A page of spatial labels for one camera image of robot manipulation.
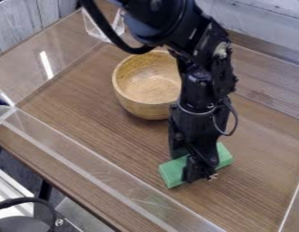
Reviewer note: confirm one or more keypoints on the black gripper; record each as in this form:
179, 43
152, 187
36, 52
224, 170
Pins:
194, 135

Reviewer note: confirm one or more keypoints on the green rectangular block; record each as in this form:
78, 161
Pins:
171, 169

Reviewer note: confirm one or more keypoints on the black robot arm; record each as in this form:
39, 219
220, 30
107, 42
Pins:
198, 41

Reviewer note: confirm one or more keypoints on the brown wooden bowl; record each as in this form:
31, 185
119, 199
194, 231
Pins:
147, 84

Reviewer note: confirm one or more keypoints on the black table leg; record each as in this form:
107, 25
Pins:
46, 191

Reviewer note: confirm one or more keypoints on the clear acrylic tray wall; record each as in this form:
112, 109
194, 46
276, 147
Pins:
68, 130

